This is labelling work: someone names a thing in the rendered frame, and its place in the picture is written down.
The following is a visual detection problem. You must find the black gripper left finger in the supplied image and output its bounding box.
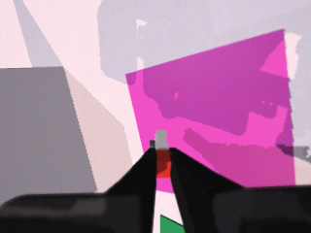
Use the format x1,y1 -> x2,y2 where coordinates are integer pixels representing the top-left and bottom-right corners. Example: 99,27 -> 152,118
0,148 -> 157,233

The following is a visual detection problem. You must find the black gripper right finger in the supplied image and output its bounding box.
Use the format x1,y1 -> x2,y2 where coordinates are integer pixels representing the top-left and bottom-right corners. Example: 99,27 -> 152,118
169,148 -> 311,233

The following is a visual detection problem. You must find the green square tile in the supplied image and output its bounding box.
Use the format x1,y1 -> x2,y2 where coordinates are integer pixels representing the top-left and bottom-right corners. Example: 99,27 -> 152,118
159,215 -> 186,233

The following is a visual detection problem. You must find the magenta flat square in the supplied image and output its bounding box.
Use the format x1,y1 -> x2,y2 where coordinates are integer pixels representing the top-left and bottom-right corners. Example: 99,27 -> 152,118
125,29 -> 295,187

